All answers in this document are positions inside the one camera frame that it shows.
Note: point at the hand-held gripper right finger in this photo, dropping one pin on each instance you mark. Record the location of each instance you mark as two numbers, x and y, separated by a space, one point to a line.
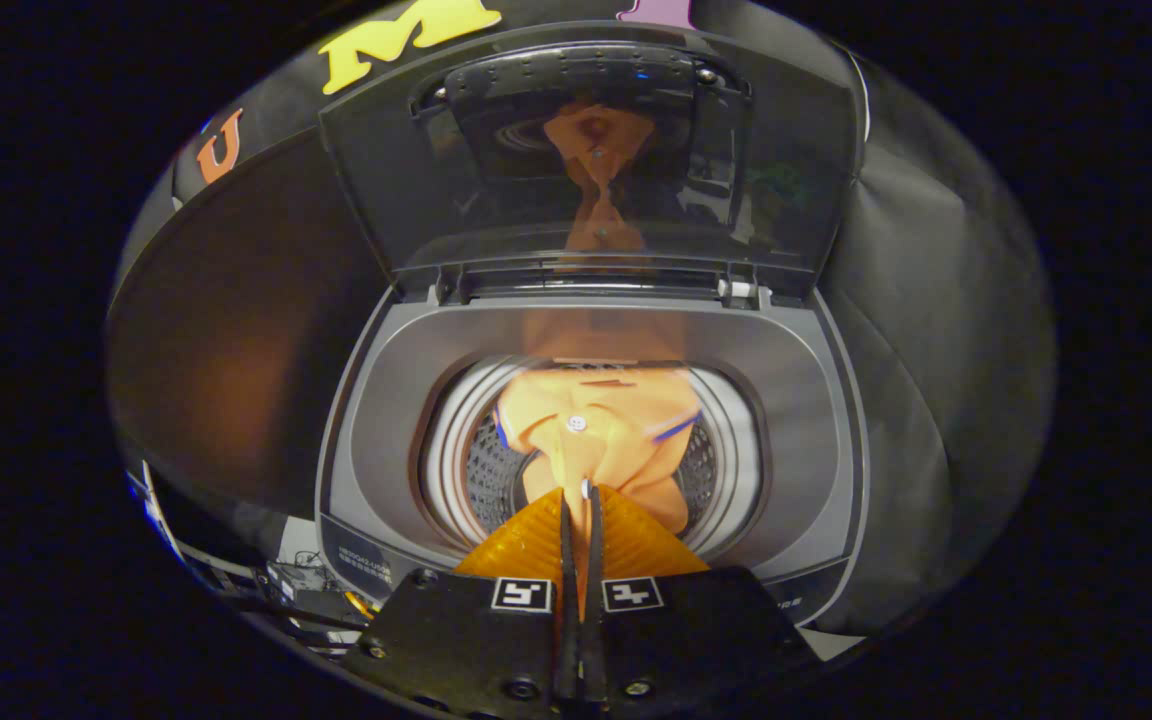
596 550

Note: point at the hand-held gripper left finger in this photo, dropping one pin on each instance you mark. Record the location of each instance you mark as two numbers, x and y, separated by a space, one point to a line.
566 550

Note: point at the orange polo shirt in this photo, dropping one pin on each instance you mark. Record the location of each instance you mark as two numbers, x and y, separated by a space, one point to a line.
616 430

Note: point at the dark washing machine lid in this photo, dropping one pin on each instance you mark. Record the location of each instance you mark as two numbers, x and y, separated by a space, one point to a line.
786 180

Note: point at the grey cabinet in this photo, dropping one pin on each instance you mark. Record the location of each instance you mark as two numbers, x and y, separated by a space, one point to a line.
236 350

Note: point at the black backdrop cloth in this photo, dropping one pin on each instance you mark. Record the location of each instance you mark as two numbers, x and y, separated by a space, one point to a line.
936 350

